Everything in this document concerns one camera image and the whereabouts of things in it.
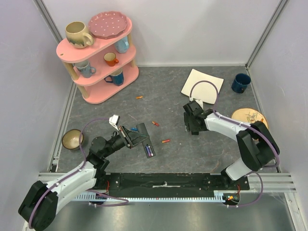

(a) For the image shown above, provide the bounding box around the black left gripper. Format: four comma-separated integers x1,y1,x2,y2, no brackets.
103,125,149,157

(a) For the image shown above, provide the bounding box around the black remote control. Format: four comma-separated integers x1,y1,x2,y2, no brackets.
136,123,155,158

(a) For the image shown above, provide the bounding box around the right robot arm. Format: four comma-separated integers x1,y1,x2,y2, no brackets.
183,100,280,190

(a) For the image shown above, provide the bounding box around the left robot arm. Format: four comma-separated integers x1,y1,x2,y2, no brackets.
18,123,150,231

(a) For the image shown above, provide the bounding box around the white square plate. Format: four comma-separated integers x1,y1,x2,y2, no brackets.
181,69,224,104

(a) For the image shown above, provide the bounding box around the round wooden bird plate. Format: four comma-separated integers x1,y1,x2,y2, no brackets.
231,108,269,128

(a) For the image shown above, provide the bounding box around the navy blue mug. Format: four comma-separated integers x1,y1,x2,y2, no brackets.
231,73,251,93

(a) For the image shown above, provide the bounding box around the dark teal mug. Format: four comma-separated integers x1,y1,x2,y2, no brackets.
104,68,124,86

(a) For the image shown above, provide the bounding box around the brown ceramic bowl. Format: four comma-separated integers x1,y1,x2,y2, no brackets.
62,129,84,150

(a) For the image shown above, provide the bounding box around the pink three-tier shelf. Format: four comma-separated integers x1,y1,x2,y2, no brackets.
56,18,139,104

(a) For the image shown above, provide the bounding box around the orange mug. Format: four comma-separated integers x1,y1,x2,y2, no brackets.
103,52,119,67

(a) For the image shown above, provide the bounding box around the grey blue mug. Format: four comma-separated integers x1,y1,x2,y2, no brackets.
75,60,96,78

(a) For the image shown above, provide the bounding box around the light blue mug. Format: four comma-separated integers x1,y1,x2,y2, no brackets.
114,36,129,53

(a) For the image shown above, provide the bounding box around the pink dotted plate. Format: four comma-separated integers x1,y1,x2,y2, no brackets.
88,11,128,39

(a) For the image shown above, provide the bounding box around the beige ceramic mug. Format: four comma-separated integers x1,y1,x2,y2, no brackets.
65,21,94,49

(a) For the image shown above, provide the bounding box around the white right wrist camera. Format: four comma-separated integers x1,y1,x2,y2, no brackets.
189,98,203,108

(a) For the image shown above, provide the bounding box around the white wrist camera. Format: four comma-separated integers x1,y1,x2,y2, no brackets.
109,115,120,129
189,98,203,108

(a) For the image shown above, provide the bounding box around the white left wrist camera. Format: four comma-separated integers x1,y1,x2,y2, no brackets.
109,115,120,129

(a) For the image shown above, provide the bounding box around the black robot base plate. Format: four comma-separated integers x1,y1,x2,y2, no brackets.
93,173,250,197

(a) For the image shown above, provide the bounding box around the slotted cable duct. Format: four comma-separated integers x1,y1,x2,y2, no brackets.
73,191,235,204

